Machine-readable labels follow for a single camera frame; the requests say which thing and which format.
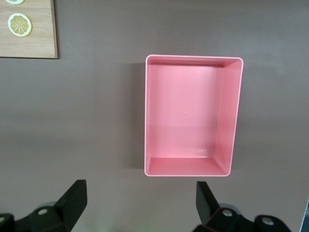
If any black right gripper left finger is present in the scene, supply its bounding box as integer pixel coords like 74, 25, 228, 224
0, 179, 88, 232

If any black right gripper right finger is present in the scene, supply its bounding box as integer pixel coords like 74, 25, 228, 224
193, 181, 290, 232

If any pink plastic bin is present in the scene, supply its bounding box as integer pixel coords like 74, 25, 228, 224
144, 54, 244, 179

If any wooden cutting board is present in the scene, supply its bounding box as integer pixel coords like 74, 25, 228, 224
0, 0, 58, 59

